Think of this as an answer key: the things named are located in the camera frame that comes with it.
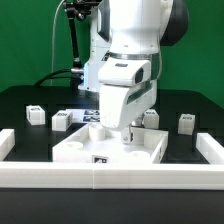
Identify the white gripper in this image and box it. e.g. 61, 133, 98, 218
98, 59, 156, 142

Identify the white U-shaped fence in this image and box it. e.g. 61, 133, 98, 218
0, 129, 224, 190

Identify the grey hanging cable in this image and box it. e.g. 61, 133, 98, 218
49, 0, 66, 86

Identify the black cable bundle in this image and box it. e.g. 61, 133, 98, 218
34, 68, 84, 88

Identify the printed marker sheet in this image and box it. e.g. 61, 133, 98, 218
67, 109, 100, 123

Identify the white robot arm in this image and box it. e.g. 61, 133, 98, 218
80, 0, 189, 144

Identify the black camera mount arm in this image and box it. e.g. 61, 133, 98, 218
63, 0, 102, 85

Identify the white square tabletop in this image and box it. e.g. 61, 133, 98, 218
52, 124, 168, 165

